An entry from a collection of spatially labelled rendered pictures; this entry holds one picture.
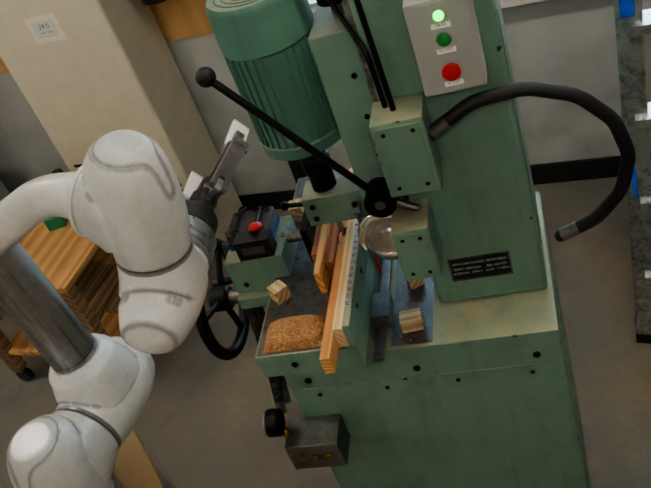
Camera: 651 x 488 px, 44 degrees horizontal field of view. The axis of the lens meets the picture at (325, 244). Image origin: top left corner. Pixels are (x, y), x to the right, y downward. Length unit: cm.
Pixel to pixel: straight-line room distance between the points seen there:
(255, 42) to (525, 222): 60
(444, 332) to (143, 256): 80
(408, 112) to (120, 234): 56
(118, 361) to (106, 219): 78
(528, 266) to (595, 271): 125
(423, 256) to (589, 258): 150
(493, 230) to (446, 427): 49
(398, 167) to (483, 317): 42
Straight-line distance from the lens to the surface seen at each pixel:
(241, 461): 268
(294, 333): 158
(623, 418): 247
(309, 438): 181
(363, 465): 198
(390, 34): 135
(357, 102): 147
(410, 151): 137
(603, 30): 295
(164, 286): 105
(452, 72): 130
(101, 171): 97
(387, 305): 167
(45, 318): 164
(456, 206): 154
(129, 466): 190
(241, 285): 180
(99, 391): 172
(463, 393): 175
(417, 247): 148
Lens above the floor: 198
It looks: 37 degrees down
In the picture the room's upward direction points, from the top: 22 degrees counter-clockwise
